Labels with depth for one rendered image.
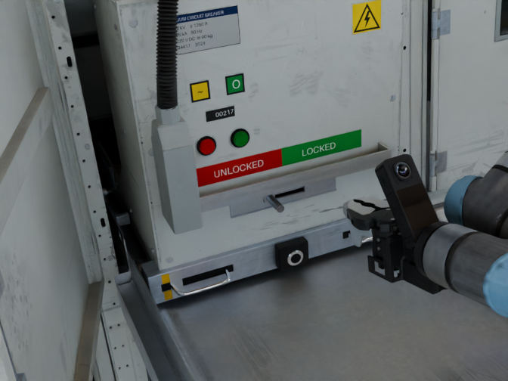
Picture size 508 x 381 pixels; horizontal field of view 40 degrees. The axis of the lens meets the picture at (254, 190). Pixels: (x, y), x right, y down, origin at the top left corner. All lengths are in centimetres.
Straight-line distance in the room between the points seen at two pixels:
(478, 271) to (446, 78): 78
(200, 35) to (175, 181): 23
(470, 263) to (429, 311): 44
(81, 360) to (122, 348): 29
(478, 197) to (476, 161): 70
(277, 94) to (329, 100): 10
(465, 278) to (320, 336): 42
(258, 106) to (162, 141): 22
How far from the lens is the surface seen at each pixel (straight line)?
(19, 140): 92
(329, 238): 133
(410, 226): 86
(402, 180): 88
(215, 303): 126
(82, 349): 119
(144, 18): 107
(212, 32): 110
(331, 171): 123
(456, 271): 80
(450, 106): 152
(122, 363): 146
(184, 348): 116
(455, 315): 121
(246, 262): 128
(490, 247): 78
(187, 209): 106
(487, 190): 92
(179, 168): 103
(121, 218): 140
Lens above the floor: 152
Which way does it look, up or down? 25 degrees down
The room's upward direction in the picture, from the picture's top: 6 degrees counter-clockwise
